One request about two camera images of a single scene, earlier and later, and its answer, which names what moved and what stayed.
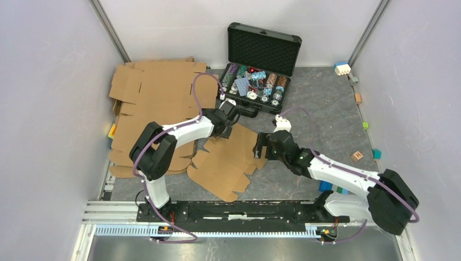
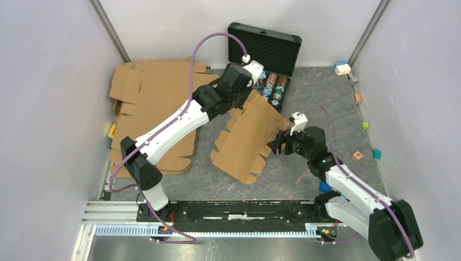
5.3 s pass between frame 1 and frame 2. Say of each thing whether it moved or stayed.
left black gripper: moved
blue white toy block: stayed
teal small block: stayed
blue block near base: stayed
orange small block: stayed
